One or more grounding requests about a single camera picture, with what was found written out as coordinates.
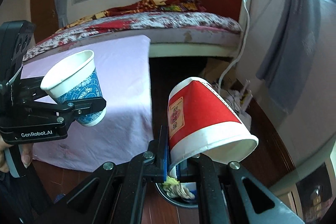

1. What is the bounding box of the blue patterned paper cup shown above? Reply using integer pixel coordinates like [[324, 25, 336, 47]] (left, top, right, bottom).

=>
[[40, 49, 107, 127]]

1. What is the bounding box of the red white paper cup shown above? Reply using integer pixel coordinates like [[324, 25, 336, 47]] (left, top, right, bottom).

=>
[[167, 77, 259, 170]]

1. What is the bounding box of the blue round tub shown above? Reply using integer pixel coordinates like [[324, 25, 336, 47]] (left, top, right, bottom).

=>
[[181, 182, 197, 194]]

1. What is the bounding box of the black plastic trash bucket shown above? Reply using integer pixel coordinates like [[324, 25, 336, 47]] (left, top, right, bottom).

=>
[[155, 176, 198, 209]]

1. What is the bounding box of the person's left hand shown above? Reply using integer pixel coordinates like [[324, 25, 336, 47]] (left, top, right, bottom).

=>
[[0, 134, 34, 174]]

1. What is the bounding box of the pink covered low table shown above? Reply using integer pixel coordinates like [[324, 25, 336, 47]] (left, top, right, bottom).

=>
[[19, 35, 154, 173]]

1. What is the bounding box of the brown wooden door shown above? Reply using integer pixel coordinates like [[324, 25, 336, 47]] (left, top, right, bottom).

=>
[[30, 0, 59, 44]]

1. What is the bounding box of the white wifi router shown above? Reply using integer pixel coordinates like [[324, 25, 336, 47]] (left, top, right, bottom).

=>
[[223, 80, 253, 131]]

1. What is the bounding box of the cardboard box under bed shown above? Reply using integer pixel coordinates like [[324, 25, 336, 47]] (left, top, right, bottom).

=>
[[199, 57, 236, 89]]

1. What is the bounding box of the bed with floral sheet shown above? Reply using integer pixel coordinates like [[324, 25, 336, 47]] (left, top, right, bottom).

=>
[[23, 12, 243, 61]]

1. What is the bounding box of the grey curtain right window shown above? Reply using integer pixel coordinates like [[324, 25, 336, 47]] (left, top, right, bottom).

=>
[[256, 0, 321, 114]]

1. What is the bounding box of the red patterned blanket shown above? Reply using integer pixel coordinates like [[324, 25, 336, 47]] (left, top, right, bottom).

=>
[[58, 0, 206, 31]]

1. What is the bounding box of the white power cable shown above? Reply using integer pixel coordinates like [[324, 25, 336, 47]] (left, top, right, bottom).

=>
[[216, 0, 251, 98]]

